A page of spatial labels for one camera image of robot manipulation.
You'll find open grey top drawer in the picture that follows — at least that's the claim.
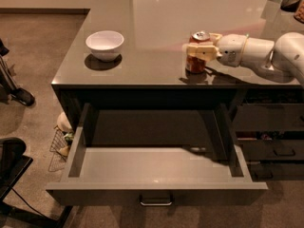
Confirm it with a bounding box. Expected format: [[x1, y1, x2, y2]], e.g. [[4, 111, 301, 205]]
[[47, 104, 268, 206]]

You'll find silver drawer handle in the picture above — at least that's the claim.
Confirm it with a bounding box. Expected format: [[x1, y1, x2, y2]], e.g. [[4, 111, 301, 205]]
[[139, 195, 174, 207]]

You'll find red coke can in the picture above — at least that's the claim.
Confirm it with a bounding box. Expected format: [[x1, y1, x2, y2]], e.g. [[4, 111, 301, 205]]
[[186, 30, 213, 74]]

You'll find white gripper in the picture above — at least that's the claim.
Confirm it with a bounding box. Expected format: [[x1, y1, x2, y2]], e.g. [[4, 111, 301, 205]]
[[186, 33, 247, 67]]

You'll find wire basket with items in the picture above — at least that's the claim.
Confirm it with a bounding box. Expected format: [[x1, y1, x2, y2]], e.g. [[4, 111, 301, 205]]
[[48, 112, 74, 172]]

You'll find dark grey counter cabinet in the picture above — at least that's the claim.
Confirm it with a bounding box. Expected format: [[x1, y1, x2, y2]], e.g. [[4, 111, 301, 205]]
[[52, 0, 303, 126]]

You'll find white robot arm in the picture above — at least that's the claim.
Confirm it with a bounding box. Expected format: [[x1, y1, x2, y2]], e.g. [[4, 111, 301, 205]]
[[184, 31, 304, 86]]

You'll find white ceramic bowl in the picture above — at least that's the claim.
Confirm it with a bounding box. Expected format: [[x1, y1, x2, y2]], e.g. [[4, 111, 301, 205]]
[[85, 30, 124, 62]]

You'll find black office chair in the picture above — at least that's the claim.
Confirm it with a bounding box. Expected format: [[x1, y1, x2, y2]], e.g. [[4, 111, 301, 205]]
[[0, 137, 72, 228]]

